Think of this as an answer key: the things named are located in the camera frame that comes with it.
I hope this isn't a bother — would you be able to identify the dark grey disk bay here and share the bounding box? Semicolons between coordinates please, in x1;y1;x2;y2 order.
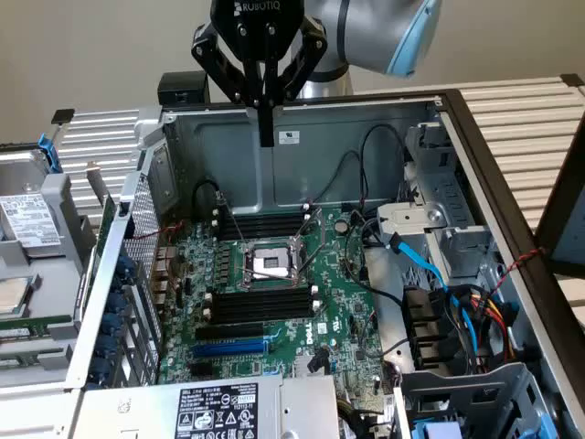
393;360;563;439

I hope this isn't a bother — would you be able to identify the white case sticker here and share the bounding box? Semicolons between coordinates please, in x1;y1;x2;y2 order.
273;128;303;146

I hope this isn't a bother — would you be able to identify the red black twisted wire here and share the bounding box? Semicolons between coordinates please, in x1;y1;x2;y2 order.
125;219;188;242
491;246;548;294

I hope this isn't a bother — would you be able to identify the black plug connector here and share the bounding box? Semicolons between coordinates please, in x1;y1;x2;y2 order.
308;348;331;375

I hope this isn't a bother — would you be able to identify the blue expansion slot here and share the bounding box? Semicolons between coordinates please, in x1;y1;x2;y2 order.
190;338;270;360

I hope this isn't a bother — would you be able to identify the thick black cable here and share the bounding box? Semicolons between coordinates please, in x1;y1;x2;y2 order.
345;212;408;307

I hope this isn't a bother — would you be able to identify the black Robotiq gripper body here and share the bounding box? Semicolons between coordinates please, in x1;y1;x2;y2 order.
209;0;306;63

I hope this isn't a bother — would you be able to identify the coloured power wire bundle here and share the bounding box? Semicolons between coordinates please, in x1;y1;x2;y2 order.
450;283;520;371

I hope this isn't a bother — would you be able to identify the long thin black wire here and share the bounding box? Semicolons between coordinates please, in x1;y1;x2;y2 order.
358;123;409;216

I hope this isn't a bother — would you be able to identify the green graphics card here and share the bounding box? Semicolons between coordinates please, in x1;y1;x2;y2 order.
75;159;118;330

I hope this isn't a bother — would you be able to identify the green Dell motherboard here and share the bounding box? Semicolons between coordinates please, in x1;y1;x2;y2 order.
157;208;388;388

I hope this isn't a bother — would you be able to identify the short thin black wire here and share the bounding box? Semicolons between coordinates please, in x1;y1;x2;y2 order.
310;150;363;205

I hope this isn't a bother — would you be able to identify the thin metal locking lever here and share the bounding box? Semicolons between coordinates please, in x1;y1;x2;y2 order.
238;267;296;280
218;194;250;244

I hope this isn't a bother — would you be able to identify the looped black wire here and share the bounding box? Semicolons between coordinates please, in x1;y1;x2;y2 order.
192;179;221;223

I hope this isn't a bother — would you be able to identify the grey metal PC case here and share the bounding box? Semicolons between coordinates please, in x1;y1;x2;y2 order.
63;89;585;439

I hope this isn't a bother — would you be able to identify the light blue SATA wire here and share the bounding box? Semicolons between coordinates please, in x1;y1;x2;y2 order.
387;231;481;367

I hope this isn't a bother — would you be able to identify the silver CPU socket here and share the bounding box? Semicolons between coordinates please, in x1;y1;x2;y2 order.
239;237;306;292

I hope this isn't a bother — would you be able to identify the silver CPU chip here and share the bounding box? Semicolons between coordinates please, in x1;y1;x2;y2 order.
0;273;38;317

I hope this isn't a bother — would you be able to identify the blue plastic disk bracket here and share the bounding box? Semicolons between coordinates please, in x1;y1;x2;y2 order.
36;131;64;175

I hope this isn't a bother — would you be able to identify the silver metal disk bay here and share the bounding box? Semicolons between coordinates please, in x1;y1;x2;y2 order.
377;122;497;281

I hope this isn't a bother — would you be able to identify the black plastic fan bracket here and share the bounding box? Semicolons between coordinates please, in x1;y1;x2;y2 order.
400;284;461;372

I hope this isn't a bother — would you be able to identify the dark framed panel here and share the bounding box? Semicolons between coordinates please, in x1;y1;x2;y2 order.
533;107;585;278

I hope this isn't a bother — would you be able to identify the silver power supply unit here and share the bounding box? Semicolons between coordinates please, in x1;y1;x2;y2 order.
68;373;343;439

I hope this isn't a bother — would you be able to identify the blue plastic disk carrier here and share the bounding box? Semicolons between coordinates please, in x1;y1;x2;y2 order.
410;419;463;439

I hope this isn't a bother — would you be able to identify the silver socket cover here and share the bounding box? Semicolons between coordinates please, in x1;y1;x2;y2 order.
291;210;324;273

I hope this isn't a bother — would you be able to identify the black box device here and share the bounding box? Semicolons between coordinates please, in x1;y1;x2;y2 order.
156;70;212;107

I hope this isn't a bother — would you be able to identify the grey parts rack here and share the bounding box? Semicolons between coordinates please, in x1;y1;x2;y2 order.
0;148;100;399

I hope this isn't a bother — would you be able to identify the long black expansion slot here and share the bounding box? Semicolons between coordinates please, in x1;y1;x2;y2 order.
195;321;265;343

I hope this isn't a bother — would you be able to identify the silver hard disk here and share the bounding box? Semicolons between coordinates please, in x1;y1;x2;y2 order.
0;150;64;258

